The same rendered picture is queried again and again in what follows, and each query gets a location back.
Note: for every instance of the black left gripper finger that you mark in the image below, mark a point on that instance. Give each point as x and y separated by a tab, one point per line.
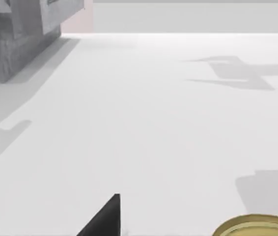
108	218

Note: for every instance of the gold rimmed can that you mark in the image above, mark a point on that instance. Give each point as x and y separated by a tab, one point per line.
259	226

